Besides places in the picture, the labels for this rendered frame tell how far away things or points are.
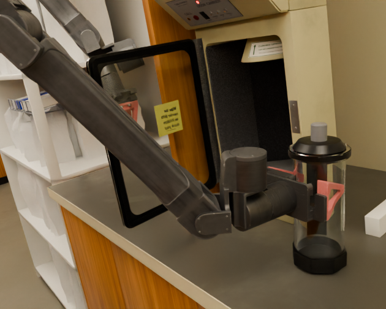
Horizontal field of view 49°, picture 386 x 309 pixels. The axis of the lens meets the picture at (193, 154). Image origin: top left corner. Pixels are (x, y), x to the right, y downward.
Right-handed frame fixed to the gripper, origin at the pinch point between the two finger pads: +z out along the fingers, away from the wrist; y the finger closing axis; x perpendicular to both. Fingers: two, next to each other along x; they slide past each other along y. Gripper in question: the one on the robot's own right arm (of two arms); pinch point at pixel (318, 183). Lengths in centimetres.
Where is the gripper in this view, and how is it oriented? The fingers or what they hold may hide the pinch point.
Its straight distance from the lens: 81.0
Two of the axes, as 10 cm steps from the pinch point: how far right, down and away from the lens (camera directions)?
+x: 0.7, 9.6, 2.6
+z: 8.1, -2.1, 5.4
